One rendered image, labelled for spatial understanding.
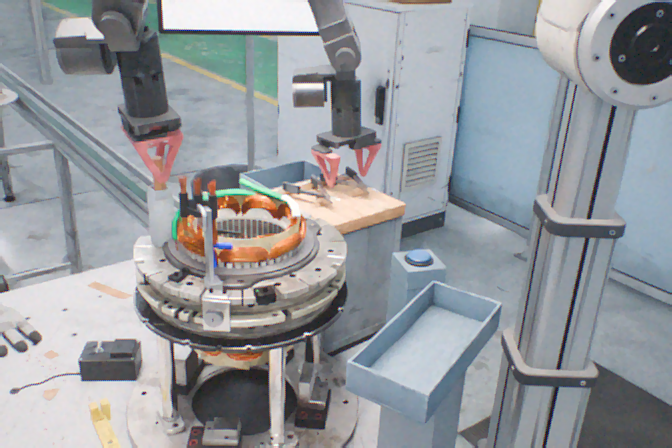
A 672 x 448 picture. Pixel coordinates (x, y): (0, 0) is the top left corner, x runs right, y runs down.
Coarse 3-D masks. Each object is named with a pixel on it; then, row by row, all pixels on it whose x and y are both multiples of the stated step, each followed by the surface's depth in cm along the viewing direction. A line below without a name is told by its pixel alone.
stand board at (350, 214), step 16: (320, 192) 130; (336, 192) 131; (304, 208) 123; (320, 208) 123; (336, 208) 123; (352, 208) 124; (368, 208) 124; (384, 208) 124; (400, 208) 126; (336, 224) 117; (352, 224) 119; (368, 224) 122
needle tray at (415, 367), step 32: (448, 288) 99; (416, 320) 97; (448, 320) 98; (480, 320) 98; (384, 352) 90; (416, 352) 90; (448, 352) 90; (352, 384) 82; (384, 384) 79; (416, 384) 84; (448, 384) 82; (384, 416) 91; (416, 416) 78; (448, 416) 91
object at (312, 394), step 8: (304, 368) 111; (312, 368) 111; (304, 376) 109; (312, 376) 109; (304, 384) 107; (312, 384) 110; (320, 384) 113; (304, 392) 108; (312, 392) 111; (320, 392) 111; (304, 400) 109; (312, 400) 109; (320, 400) 109; (312, 408) 109; (320, 408) 109
